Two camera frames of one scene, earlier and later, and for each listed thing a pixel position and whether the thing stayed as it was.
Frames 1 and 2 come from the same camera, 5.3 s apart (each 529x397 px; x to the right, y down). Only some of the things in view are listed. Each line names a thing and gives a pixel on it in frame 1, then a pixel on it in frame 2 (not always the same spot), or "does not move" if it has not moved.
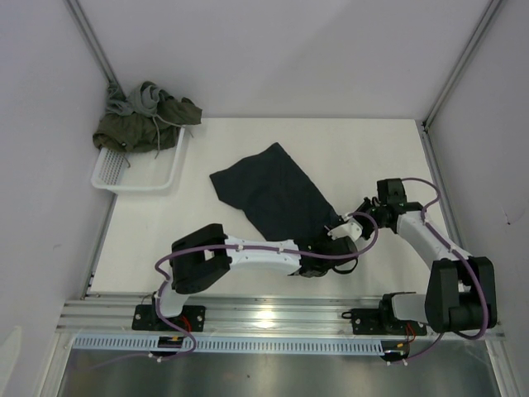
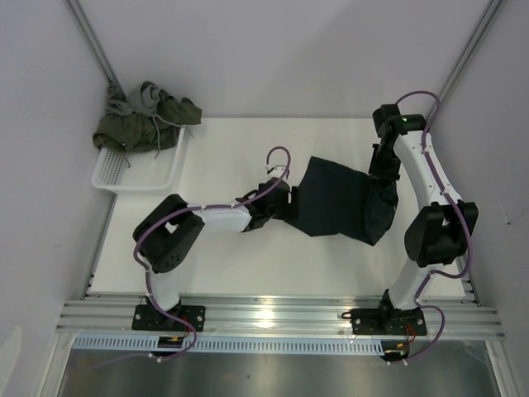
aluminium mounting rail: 288,316 does not move
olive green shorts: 139,131 does not move
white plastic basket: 154,169 does not move
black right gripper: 367,231 -> 376,171
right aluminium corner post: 459,65 does not move
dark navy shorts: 278,200 -> 334,199
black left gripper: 323,236 -> 286,206
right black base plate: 370,322 does not move
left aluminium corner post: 80,17 does not move
